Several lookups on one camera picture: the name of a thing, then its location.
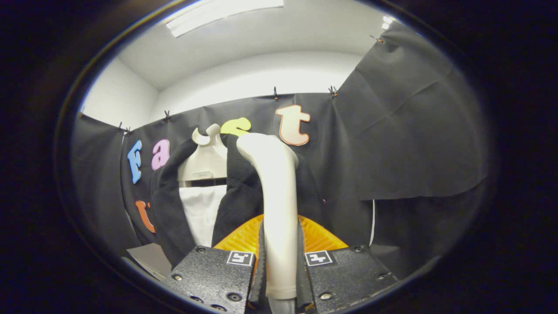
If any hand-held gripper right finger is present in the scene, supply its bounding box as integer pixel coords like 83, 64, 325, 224
296, 214, 398, 314

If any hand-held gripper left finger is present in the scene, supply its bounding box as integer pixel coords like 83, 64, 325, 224
162, 214, 267, 314

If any white shirt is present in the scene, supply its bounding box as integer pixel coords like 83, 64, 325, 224
179, 185, 228, 248

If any black blazer jacket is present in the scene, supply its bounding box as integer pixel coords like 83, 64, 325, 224
150, 134, 327, 267

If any white garment steamer head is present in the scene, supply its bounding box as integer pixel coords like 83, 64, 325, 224
236, 133, 299, 300

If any white clothes hanger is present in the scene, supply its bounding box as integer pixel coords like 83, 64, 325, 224
177, 123, 228, 188

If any grey cabinet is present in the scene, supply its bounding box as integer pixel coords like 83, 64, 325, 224
126, 243, 173, 280

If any black backdrop cloth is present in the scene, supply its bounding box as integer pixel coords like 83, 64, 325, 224
70, 20, 489, 280

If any ceiling light panel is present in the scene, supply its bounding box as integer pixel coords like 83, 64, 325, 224
166, 0, 285, 38

